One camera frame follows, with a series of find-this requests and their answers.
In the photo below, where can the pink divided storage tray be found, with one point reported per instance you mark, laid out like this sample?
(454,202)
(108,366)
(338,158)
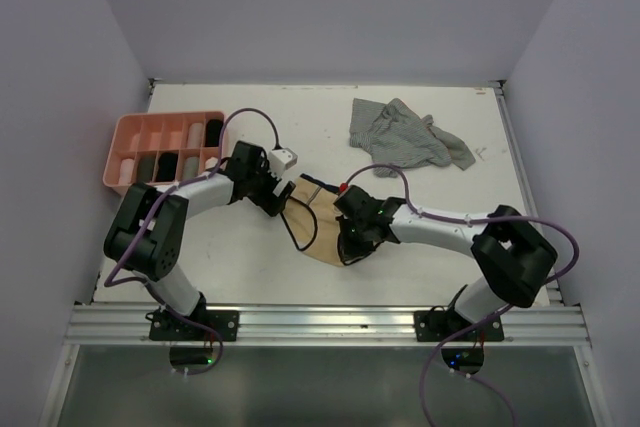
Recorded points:
(162,148)

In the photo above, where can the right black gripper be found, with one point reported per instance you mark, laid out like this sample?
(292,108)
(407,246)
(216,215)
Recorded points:
(347,248)

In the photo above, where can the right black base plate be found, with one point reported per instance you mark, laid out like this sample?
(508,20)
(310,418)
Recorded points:
(439,322)

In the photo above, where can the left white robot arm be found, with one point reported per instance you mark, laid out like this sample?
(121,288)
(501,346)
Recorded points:
(146,234)

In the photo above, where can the white rolled cloth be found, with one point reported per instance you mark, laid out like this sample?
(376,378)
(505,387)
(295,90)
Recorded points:
(210,163)

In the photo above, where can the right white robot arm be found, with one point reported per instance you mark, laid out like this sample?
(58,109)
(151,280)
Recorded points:
(513,257)

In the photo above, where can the grey striped underwear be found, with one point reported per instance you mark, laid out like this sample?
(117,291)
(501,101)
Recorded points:
(393,134)

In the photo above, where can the black rolled cloth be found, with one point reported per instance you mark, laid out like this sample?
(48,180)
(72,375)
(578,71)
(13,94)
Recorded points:
(167,165)
(213,130)

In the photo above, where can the beige navy-trimmed underwear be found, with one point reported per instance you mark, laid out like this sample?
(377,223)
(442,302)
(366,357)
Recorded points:
(310,218)

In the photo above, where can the black rolled cloth front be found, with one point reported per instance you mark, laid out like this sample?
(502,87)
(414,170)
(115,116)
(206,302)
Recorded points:
(167,165)

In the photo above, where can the beige rolled cloth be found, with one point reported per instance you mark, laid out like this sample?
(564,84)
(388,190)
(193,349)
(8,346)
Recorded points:
(195,135)

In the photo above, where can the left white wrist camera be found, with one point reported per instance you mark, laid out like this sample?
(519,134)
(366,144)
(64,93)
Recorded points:
(280,160)

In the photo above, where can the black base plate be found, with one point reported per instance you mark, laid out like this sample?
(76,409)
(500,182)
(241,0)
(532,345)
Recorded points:
(439,322)
(210,326)

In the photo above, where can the olive rolled cloth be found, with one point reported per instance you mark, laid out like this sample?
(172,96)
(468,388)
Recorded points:
(145,169)

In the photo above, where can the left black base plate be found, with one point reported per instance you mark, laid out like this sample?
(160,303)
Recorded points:
(210,326)

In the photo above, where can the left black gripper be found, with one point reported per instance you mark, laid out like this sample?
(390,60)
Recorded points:
(268,201)

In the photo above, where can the aluminium mounting rail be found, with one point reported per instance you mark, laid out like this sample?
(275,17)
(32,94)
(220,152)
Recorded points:
(129,324)

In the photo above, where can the black rolled cloth back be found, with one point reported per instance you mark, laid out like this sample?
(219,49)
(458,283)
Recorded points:
(213,130)

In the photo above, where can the grey rolled cloth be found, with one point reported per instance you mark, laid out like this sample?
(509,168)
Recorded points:
(190,168)

